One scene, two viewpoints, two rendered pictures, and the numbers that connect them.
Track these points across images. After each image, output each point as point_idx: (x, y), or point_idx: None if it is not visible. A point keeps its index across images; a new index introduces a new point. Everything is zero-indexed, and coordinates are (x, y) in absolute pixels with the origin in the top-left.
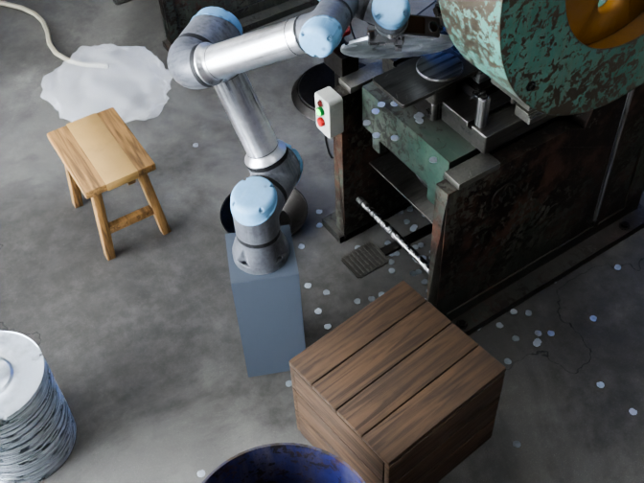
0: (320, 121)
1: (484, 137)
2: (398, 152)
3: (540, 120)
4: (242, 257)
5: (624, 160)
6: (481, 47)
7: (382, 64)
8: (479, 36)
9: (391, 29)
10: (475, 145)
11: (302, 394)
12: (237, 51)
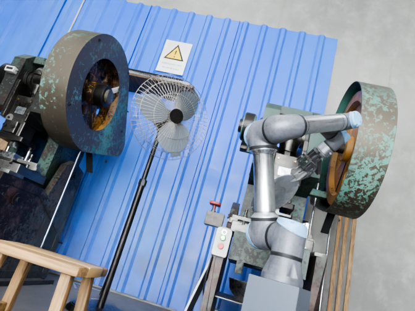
0: (222, 244)
1: (313, 242)
2: (262, 263)
3: None
4: (289, 273)
5: None
6: (379, 150)
7: (231, 226)
8: (381, 144)
9: (345, 141)
10: (306, 248)
11: None
12: (322, 117)
